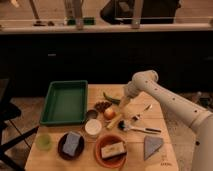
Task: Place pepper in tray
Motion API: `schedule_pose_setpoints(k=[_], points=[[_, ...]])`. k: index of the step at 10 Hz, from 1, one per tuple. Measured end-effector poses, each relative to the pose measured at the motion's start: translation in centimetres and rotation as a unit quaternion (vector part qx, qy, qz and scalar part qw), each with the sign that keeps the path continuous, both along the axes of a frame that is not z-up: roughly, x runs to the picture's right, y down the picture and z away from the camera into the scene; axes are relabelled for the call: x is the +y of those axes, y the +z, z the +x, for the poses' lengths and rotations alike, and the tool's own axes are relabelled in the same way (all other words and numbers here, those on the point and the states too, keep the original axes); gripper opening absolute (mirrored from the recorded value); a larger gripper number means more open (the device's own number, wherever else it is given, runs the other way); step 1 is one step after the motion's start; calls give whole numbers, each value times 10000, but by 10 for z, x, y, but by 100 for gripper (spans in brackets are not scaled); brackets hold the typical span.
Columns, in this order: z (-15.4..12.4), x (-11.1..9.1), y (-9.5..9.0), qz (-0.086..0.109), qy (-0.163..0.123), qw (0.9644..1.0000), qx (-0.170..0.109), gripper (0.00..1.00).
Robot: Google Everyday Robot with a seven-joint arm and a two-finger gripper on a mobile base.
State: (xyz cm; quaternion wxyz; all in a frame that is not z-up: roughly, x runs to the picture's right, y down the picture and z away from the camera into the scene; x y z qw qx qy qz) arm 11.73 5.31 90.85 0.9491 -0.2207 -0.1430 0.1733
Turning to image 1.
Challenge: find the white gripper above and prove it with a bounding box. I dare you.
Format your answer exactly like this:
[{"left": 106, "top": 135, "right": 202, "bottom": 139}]
[{"left": 119, "top": 82, "right": 138, "bottom": 108}]

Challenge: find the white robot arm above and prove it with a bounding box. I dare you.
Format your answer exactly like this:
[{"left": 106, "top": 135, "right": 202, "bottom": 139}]
[{"left": 119, "top": 70, "right": 213, "bottom": 171}]

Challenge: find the green plastic tray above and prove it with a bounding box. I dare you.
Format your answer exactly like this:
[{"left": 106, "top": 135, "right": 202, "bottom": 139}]
[{"left": 40, "top": 80, "right": 88, "bottom": 126}]

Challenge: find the orange round fruit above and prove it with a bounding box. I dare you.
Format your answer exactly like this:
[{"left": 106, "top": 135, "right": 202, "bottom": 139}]
[{"left": 104, "top": 107, "right": 115, "bottom": 120}]

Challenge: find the brown pine cone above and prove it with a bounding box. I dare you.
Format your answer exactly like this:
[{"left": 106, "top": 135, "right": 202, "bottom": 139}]
[{"left": 94, "top": 101, "right": 111, "bottom": 113}]

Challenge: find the yellow corn piece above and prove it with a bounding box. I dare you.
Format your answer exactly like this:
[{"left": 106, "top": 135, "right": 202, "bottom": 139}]
[{"left": 106, "top": 114, "right": 122, "bottom": 130}]

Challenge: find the black dish brush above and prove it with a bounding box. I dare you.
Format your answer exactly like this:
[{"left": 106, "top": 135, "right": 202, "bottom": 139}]
[{"left": 118, "top": 120, "right": 160, "bottom": 134}]

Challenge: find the small dark metal cup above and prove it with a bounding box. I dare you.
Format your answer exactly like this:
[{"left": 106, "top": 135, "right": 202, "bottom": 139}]
[{"left": 86, "top": 109, "right": 98, "bottom": 120}]

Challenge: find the white round cup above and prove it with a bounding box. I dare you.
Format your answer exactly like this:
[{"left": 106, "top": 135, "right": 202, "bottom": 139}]
[{"left": 85, "top": 119, "right": 102, "bottom": 137}]

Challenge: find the beige sponge block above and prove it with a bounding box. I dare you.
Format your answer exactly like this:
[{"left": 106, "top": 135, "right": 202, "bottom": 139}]
[{"left": 101, "top": 142, "right": 126, "bottom": 159}]

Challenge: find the grey triangular cloth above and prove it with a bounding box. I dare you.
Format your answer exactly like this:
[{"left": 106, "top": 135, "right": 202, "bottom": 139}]
[{"left": 144, "top": 136, "right": 164, "bottom": 160}]

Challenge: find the orange bowl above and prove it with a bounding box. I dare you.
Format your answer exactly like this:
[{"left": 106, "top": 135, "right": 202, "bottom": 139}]
[{"left": 94, "top": 134, "right": 127, "bottom": 169}]

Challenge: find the dark brown plate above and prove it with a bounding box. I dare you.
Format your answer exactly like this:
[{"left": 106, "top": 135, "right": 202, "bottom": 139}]
[{"left": 58, "top": 131, "right": 84, "bottom": 160}]

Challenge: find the blue grey sponge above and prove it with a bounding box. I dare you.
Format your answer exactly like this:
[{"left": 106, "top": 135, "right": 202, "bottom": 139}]
[{"left": 62, "top": 132, "right": 81, "bottom": 156}]

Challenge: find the dark bag on shelf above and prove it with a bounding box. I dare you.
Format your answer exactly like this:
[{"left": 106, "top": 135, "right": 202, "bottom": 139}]
[{"left": 100, "top": 0, "right": 181, "bottom": 25}]

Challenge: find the green box on shelf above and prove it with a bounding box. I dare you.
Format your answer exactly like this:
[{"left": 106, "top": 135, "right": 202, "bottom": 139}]
[{"left": 67, "top": 17, "right": 95, "bottom": 25}]

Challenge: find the light green cup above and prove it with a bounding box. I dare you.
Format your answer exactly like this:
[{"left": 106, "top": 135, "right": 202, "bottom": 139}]
[{"left": 35, "top": 134, "right": 52, "bottom": 150}]

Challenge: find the black chair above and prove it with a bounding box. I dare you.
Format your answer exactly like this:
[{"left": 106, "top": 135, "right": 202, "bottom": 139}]
[{"left": 0, "top": 78, "right": 40, "bottom": 171}]

